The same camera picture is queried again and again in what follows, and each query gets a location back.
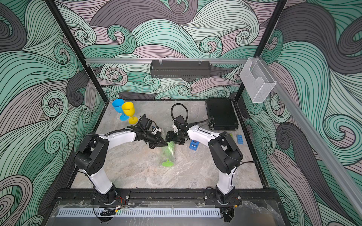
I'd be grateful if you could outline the black frame post left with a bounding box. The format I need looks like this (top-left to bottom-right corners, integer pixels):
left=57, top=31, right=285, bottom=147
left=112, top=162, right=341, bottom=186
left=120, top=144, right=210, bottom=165
left=45, top=0, right=109, bottom=104

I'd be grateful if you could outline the clear acrylic wall box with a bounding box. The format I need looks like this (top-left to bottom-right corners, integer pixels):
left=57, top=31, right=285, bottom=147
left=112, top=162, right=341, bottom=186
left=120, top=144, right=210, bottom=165
left=240, top=57, right=276, bottom=103

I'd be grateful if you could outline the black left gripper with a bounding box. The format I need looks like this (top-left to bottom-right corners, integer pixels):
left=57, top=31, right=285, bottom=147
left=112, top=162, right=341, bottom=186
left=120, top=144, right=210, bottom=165
left=143, top=132, right=169, bottom=149

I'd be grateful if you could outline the blue plastic wine glass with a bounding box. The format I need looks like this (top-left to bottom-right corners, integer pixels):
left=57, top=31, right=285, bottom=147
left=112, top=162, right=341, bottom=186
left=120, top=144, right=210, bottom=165
left=112, top=99, right=129, bottom=121

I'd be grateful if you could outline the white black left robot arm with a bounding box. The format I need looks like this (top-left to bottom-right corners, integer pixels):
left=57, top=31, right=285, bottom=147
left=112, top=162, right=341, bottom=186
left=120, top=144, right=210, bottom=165
left=74, top=115, right=168, bottom=205

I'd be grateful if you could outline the black frame post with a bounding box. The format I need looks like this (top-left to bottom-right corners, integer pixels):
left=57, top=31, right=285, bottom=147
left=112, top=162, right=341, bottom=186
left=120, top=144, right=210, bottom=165
left=45, top=0, right=109, bottom=104
left=235, top=1, right=287, bottom=103

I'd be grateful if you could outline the black wall tray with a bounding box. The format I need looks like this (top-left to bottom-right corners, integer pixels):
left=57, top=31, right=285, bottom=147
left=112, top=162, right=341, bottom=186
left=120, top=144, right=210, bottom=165
left=150, top=60, right=211, bottom=79

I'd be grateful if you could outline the blue toy brick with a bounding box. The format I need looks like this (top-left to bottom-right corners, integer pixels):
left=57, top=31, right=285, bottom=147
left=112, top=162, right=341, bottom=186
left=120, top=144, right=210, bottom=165
left=237, top=134, right=244, bottom=145

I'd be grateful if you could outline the black hard case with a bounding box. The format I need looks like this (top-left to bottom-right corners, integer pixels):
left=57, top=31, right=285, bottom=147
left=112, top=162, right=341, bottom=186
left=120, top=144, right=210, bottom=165
left=205, top=98, right=239, bottom=131

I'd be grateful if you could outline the green plastic wine glass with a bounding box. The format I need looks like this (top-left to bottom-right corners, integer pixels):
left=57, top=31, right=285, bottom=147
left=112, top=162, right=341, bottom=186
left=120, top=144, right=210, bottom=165
left=161, top=141, right=175, bottom=167

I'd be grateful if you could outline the clear bubble wrap sheet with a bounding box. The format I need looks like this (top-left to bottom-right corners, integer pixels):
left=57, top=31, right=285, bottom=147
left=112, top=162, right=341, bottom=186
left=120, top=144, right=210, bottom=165
left=160, top=131, right=175, bottom=167

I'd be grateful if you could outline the yellow plastic wine glass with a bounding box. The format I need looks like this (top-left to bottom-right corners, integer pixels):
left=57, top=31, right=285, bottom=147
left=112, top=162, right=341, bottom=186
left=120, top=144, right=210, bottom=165
left=122, top=102, right=138, bottom=125

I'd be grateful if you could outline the black frame post right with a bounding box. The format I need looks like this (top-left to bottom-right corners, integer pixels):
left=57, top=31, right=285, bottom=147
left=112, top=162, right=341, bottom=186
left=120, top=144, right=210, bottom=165
left=235, top=1, right=287, bottom=103

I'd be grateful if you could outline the white slotted cable duct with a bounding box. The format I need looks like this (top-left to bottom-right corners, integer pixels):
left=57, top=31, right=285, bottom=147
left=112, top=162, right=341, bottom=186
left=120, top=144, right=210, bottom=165
left=56, top=208, right=221, bottom=218

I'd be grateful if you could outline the blue tape dispenser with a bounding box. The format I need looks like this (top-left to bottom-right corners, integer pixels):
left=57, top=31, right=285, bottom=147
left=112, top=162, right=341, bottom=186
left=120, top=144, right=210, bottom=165
left=189, top=140, right=199, bottom=151

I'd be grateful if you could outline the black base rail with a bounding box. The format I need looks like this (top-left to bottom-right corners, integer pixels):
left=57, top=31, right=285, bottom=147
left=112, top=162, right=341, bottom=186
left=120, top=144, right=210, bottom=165
left=55, top=188, right=279, bottom=205

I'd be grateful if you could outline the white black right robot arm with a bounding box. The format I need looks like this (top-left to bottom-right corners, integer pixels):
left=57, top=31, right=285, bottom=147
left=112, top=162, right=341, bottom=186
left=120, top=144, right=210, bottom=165
left=166, top=115, right=243, bottom=205

